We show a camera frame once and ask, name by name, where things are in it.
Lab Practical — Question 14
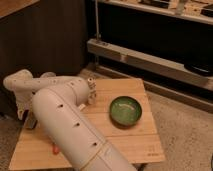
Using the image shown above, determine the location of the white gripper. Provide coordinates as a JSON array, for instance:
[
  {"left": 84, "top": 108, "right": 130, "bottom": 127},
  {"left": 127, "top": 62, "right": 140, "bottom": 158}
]
[{"left": 15, "top": 92, "right": 33, "bottom": 120}]

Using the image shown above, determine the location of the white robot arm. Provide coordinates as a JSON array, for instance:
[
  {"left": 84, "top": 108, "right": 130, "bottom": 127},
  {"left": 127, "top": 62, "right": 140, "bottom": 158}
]
[{"left": 3, "top": 69, "right": 137, "bottom": 171}]

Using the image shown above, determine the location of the orange carrot toy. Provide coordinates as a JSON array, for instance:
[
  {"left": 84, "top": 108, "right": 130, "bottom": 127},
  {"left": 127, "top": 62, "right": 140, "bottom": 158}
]
[{"left": 52, "top": 144, "right": 60, "bottom": 155}]

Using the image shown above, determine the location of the white flat sponge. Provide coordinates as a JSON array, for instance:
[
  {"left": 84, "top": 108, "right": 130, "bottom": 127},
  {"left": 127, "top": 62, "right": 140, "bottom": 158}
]
[{"left": 78, "top": 104, "right": 86, "bottom": 111}]

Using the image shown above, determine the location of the dark wooden cabinet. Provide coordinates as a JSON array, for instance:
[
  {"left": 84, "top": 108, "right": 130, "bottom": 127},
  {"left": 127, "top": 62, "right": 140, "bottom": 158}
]
[{"left": 0, "top": 0, "right": 87, "bottom": 118}]

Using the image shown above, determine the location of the wooden table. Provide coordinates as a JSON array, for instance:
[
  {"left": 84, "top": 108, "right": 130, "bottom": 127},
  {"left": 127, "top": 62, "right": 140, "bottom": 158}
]
[{"left": 9, "top": 79, "right": 165, "bottom": 171}]

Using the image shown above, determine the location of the green bowl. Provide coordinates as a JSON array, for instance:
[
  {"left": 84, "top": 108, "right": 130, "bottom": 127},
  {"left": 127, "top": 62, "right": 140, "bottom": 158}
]
[{"left": 109, "top": 96, "right": 142, "bottom": 126}]

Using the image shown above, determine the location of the vertical metal pole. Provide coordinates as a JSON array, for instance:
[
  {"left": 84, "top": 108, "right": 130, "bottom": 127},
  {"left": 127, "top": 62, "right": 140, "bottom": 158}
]
[{"left": 95, "top": 0, "right": 101, "bottom": 41}]

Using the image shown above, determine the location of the background shelf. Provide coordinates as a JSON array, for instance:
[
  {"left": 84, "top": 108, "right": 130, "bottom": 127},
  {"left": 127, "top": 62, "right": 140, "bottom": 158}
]
[{"left": 97, "top": 0, "right": 213, "bottom": 25}]

